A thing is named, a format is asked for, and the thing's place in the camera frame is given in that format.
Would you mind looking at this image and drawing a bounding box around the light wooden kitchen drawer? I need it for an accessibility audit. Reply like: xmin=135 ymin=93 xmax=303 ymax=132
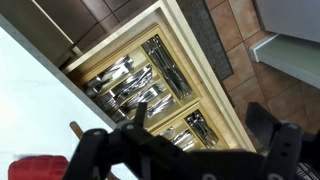
xmin=61 ymin=0 xmax=258 ymax=154

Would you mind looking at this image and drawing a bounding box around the red cloth pot holder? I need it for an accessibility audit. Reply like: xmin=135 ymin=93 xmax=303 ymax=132
xmin=8 ymin=154 xmax=70 ymax=180

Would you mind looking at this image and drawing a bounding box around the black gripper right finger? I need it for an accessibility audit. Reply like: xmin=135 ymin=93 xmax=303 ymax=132
xmin=245 ymin=101 xmax=304 ymax=180

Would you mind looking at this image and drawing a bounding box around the dark floor mat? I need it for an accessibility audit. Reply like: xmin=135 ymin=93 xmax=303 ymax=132
xmin=175 ymin=0 xmax=234 ymax=82

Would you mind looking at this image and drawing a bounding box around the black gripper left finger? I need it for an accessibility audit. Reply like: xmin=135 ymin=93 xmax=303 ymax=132
xmin=63 ymin=101 xmax=188 ymax=180

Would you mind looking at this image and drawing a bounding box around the brown wooden spatula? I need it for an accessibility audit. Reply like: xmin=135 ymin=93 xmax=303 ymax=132
xmin=69 ymin=120 xmax=85 ymax=139

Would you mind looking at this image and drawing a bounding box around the brown lower cabinet front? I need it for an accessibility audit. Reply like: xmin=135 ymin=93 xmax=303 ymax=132
xmin=0 ymin=0 xmax=76 ymax=65

